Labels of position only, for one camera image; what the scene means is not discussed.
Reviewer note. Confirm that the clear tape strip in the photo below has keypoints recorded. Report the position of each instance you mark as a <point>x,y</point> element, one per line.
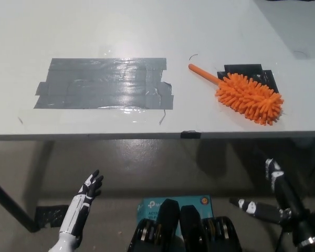
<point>81,115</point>

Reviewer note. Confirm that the small black tape piece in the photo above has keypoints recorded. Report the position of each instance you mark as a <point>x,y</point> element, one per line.
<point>190,134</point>

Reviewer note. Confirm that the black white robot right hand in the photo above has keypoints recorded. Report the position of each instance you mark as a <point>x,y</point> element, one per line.
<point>291,207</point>

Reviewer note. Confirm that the grey duct tape patch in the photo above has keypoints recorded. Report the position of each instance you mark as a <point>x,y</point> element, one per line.
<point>105,84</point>

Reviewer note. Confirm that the orange microfibre duster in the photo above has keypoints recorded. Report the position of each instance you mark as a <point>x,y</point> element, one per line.
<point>249,98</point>

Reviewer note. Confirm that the teal router box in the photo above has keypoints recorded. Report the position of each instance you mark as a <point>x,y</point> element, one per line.
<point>149,207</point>

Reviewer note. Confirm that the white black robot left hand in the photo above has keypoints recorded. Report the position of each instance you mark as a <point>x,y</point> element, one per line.
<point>74,212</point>

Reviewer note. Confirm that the black floor tape patch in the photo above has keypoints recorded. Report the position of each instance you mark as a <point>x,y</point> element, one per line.
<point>52,215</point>

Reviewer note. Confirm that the black table leg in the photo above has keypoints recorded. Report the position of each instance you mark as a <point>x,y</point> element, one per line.
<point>13,204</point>

